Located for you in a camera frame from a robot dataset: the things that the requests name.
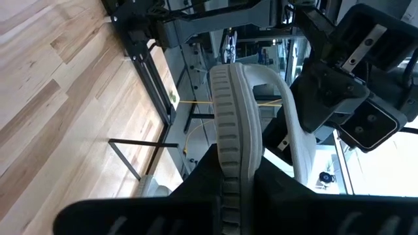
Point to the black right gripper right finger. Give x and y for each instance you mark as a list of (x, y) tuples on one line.
[(326, 215)]

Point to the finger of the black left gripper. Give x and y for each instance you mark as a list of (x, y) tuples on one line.
[(326, 94)]

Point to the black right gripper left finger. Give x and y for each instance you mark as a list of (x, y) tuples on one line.
[(147, 215)]

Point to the small black round object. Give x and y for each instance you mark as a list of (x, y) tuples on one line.
[(327, 177)]

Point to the small green leaf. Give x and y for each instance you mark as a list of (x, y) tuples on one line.
[(172, 96)]

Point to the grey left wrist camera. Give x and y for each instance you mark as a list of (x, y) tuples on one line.
[(372, 125)]

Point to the black aluminium table frame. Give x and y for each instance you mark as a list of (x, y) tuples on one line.
[(148, 70)]

